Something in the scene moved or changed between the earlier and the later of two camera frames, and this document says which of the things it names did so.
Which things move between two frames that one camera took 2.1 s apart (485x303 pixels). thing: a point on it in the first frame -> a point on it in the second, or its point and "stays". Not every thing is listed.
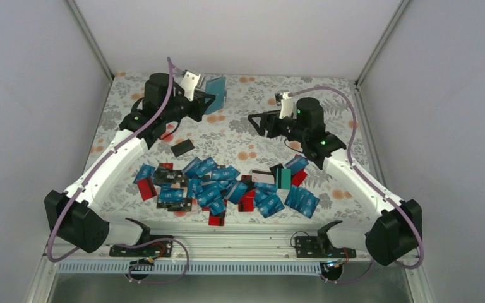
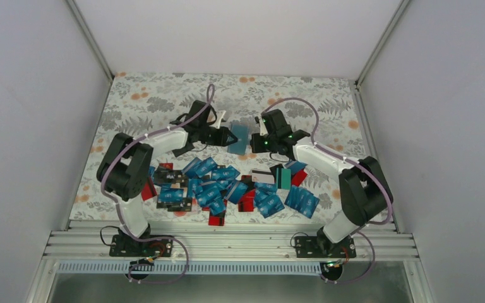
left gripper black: x=201 y=103 -> x=220 y=140
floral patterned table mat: x=216 y=170 stays
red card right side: x=298 y=177 stays
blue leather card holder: x=216 y=87 -> x=240 y=131
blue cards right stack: x=302 y=201 stays
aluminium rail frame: x=223 y=242 stays
